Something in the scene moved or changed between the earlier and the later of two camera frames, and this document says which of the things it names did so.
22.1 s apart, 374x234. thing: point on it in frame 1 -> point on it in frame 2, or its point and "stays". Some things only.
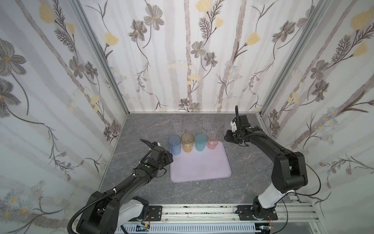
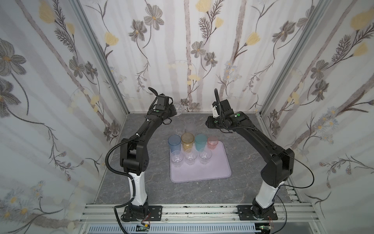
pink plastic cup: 212,142 stays
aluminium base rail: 227,213 stays
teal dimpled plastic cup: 200,140 stays
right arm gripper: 231,136 -> 211,122
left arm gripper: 167,158 -> 168,109
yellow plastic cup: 187,139 stays
